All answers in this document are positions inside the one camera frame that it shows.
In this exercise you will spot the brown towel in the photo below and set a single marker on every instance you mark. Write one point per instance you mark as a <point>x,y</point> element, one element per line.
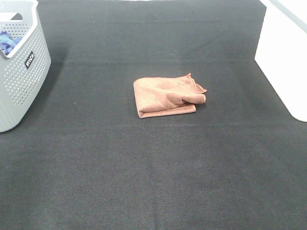
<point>157,96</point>

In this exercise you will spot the black table cloth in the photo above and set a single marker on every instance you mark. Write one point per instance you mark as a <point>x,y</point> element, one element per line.
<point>82,159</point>

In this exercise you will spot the grey perforated laundry basket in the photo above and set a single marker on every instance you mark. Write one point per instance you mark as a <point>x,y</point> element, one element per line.
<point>24,69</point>

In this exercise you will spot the white bin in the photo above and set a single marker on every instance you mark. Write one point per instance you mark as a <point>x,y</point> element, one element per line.
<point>281,53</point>

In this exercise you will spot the blue towel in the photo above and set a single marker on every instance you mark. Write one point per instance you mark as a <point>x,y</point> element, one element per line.
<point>7,43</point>

